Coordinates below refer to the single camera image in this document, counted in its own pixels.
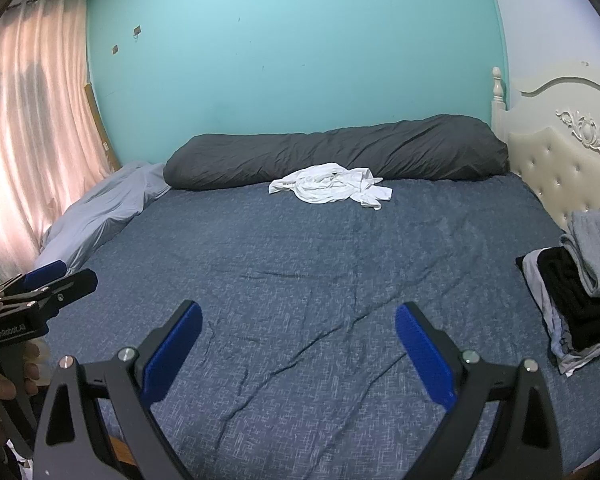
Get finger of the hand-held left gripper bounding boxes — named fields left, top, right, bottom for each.
left=0, top=268, right=99, bottom=318
left=0, top=260, right=67, bottom=297

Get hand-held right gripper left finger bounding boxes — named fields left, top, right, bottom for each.
left=32, top=300, right=203, bottom=480

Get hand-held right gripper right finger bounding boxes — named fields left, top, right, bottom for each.
left=395, top=302, right=563, bottom=480

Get white t-shirt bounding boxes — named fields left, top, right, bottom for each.
left=268, top=162, right=393, bottom=211

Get light grey blanket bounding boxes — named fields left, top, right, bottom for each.
left=32, top=161, right=172, bottom=273

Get pink curtain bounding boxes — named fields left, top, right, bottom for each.
left=0, top=0, right=121, bottom=281

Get blue-grey bed sheet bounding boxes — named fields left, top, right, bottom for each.
left=30, top=170, right=600, bottom=480

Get light blue folded garment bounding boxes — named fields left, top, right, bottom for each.
left=550, top=310, right=600, bottom=377

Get wooden board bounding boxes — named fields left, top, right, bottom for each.
left=84, top=84, right=122, bottom=171

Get grey folded sweatshirt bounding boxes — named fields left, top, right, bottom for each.
left=560, top=210, right=600, bottom=301

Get dark grey long pillow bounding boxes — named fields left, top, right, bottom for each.
left=163, top=114, right=510, bottom=191

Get cream tufted headboard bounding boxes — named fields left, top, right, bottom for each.
left=490, top=60, right=600, bottom=233

